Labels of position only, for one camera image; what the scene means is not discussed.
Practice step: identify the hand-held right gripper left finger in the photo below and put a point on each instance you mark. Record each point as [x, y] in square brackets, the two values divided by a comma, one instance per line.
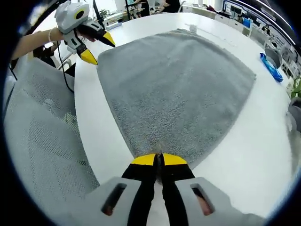
[122, 202]

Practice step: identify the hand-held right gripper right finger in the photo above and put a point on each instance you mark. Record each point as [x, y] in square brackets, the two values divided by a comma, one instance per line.
[185, 202]

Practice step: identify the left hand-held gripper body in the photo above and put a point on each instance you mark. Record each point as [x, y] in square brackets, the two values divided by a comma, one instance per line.
[69, 17]

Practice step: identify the grey towel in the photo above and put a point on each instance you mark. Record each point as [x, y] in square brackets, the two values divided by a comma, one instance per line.
[169, 94]

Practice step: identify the black tripod stand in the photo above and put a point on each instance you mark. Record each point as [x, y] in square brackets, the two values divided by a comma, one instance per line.
[98, 14]

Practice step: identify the grey mesh office chair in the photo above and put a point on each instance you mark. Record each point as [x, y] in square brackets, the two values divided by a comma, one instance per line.
[47, 131]

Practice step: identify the blue wipes packet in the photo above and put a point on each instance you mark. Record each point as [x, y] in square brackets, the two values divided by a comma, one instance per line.
[272, 69]

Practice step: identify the green potted plant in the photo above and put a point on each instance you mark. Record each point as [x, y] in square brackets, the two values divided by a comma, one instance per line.
[296, 88]

